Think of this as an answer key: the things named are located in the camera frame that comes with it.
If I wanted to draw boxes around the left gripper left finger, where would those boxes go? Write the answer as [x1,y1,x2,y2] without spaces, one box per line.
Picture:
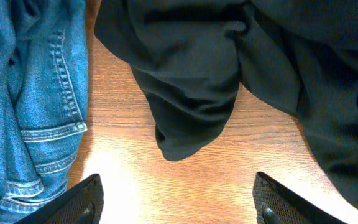
[15,174,104,224]

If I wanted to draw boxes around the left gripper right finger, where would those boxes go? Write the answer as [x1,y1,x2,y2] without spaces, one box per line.
[252,172,344,224]

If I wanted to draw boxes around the black t-shirt with logo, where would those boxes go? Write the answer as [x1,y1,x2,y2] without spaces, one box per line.
[95,0,358,209]

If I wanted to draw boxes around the folded blue denim jeans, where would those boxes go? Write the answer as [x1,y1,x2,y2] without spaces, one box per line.
[0,0,88,223]

